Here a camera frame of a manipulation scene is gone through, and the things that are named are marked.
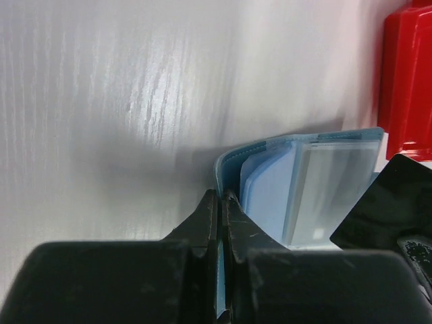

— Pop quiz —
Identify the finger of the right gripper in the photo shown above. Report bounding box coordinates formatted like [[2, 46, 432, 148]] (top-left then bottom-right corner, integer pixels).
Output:
[[398, 236, 431, 300]]

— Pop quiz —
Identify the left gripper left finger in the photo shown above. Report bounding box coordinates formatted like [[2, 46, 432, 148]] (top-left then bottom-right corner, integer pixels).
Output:
[[1, 190, 218, 323]]

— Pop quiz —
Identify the red plastic bin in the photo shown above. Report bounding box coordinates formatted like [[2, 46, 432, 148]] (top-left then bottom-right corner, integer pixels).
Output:
[[377, 1, 431, 162]]

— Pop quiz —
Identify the blue leather card holder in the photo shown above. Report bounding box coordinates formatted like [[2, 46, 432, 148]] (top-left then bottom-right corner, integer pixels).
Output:
[[214, 128, 383, 317]]

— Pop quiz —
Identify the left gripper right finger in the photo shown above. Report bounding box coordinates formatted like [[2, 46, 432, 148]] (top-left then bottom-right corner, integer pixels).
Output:
[[221, 191, 431, 323]]

